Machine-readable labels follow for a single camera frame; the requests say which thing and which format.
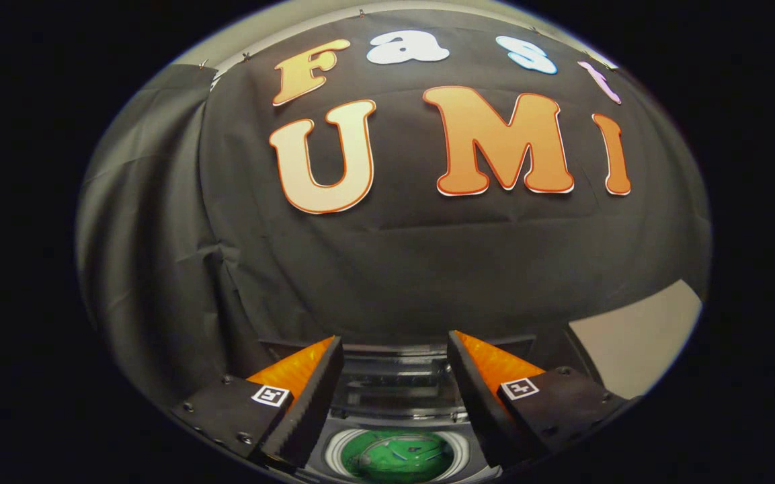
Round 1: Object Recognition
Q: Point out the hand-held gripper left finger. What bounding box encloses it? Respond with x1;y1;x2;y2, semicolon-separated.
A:
171;335;346;471

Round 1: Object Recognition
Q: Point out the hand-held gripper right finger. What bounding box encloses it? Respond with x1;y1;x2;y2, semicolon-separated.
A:
446;329;630;470

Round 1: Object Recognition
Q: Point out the dark washing machine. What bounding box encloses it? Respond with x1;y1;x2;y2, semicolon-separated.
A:
256;335;542;484

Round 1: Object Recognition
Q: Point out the green polo shirt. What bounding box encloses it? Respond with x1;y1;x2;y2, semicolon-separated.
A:
340;430;455;483

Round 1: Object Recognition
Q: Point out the black backdrop cloth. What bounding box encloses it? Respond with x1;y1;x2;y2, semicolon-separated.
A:
77;8;712;404

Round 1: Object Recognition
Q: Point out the grey metal cabinet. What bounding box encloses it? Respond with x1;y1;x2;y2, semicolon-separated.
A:
567;279;704;401

